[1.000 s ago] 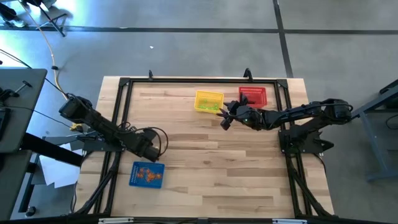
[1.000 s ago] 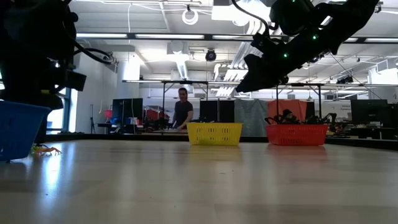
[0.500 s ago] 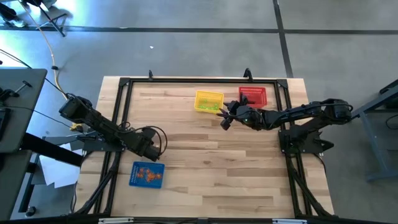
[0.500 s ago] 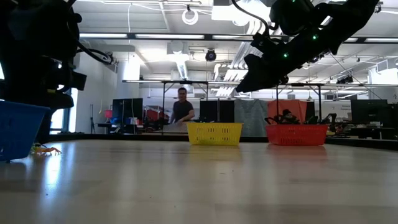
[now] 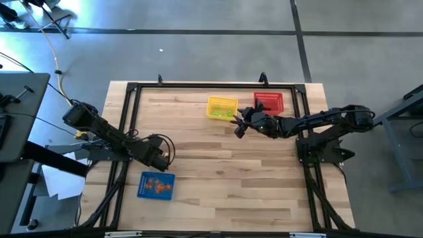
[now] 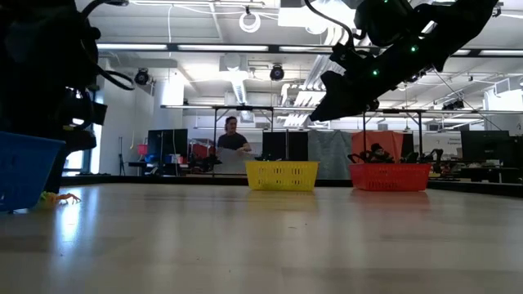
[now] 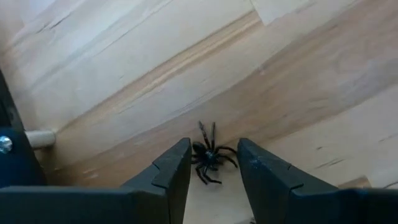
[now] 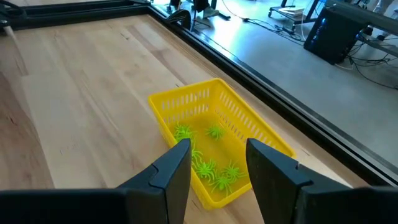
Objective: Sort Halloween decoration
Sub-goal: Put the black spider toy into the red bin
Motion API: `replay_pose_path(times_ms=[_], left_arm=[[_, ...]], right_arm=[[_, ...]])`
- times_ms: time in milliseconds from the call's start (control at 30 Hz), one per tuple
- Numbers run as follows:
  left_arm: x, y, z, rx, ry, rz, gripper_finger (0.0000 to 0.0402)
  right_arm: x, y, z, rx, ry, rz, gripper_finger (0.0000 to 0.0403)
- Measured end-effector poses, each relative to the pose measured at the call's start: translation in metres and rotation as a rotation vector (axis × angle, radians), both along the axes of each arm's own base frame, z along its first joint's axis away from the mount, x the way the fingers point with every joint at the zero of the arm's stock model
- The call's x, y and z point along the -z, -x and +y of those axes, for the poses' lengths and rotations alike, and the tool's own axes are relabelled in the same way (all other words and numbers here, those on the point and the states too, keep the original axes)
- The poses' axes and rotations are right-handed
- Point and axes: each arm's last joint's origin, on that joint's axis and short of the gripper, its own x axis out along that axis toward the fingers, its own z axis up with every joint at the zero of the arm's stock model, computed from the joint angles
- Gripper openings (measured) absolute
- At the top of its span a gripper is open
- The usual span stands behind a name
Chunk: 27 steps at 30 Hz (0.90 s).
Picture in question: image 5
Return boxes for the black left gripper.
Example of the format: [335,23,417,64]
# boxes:
[136,134,172,173]

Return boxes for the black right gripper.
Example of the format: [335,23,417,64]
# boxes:
[231,100,282,139]

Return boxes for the blue plastic basket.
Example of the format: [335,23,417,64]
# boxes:
[136,171,176,202]

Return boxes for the red plastic basket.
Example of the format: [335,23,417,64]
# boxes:
[253,91,285,116]

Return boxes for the yellow plastic basket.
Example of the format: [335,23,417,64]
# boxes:
[206,95,239,122]

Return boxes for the white label strip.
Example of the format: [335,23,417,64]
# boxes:
[289,232,327,238]
[104,231,143,238]

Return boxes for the white paper sheets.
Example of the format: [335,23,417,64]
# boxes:
[41,151,89,201]

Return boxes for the black desk beam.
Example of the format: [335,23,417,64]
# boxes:
[21,141,89,178]

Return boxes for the dark grey desk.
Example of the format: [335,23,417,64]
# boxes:
[0,158,36,236]

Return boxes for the black desk clamp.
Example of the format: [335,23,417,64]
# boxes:
[0,85,35,108]

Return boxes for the black tripod stand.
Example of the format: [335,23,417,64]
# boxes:
[34,0,73,40]

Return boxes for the person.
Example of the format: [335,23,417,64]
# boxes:
[0,0,62,30]

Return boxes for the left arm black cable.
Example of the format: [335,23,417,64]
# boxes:
[147,132,176,166]

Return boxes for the black floor cable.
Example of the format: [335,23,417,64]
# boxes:
[0,51,73,103]

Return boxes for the yellow floor cable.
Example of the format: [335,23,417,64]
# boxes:
[19,0,89,140]

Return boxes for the blue-grey table frame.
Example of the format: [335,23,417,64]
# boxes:
[363,84,423,194]

